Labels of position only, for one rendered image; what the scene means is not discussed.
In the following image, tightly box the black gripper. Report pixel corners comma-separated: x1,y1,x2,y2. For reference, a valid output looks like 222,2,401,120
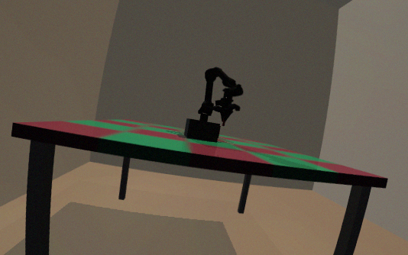
213,96,240,122

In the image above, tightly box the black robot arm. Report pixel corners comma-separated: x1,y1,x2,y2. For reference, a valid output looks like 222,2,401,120
198,67,243,121

